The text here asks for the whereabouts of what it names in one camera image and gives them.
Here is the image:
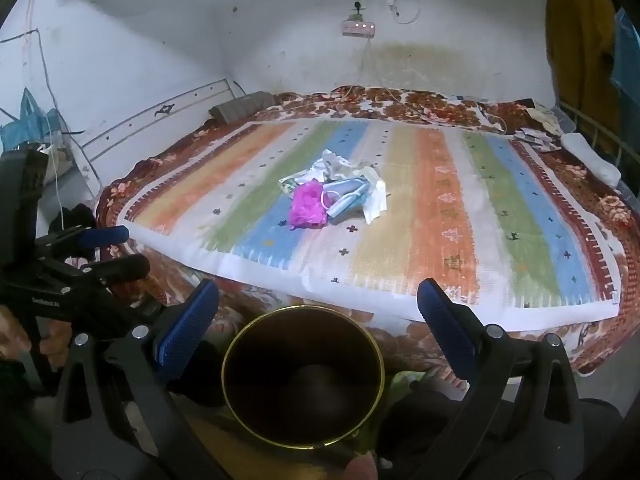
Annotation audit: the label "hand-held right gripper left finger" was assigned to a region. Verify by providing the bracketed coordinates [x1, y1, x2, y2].
[52, 279, 236, 480]

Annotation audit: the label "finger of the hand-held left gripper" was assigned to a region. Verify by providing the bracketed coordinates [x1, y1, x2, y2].
[46, 224, 131, 257]
[64, 253, 152, 294]

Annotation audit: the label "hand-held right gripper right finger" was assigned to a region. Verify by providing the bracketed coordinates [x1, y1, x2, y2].
[416, 277, 585, 480]

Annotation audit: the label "gold rimmed dark bin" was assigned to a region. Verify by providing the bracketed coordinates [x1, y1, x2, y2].
[221, 304, 387, 480]

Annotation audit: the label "light blue plastic packet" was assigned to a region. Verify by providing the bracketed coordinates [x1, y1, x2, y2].
[322, 177, 373, 203]

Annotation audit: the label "magenta plastic bag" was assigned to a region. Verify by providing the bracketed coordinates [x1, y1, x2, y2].
[287, 181, 328, 231]

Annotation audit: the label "person's left hand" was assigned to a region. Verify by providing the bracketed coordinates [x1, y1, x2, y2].
[0, 305, 73, 376]

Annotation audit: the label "black cloth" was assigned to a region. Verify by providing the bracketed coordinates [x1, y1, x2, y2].
[62, 202, 98, 233]

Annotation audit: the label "person's foot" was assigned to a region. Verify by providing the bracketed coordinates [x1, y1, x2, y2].
[425, 371, 472, 407]

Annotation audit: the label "striped colourful mat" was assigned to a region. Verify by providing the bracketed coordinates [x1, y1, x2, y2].
[122, 117, 623, 333]

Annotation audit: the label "blue plastic bag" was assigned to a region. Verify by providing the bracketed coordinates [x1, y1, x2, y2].
[0, 87, 68, 153]

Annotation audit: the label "white folded tissue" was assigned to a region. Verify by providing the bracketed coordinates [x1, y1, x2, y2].
[361, 180, 389, 225]

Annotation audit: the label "yellowish crumpled wrapper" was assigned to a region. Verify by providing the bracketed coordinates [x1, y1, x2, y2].
[352, 160, 383, 186]

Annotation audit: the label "green and white carton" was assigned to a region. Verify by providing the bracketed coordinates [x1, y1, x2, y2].
[277, 174, 311, 197]

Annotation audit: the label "grey folded cloth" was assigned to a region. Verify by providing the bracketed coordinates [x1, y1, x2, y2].
[209, 91, 275, 125]

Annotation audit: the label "brown floral blanket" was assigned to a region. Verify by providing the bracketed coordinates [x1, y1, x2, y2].
[94, 85, 640, 377]

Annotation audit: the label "scattered paper packets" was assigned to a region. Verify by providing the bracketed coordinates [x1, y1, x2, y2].
[512, 127, 563, 153]

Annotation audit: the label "white rolled cloth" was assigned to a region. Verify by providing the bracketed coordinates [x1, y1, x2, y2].
[560, 132, 623, 187]

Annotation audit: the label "white power strip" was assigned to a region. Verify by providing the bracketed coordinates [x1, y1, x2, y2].
[341, 20, 377, 38]

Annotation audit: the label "yellow hanging garment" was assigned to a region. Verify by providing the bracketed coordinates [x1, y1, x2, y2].
[545, 0, 621, 126]

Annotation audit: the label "blue hanging garment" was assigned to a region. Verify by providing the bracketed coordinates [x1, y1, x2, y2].
[609, 7, 640, 111]

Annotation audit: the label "metal wire rack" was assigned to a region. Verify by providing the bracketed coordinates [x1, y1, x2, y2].
[555, 100, 640, 196]

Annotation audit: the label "white hanging cable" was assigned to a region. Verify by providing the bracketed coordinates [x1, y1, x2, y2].
[345, 35, 401, 103]

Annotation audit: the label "white charger with cable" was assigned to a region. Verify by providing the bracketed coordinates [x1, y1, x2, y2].
[385, 0, 422, 26]

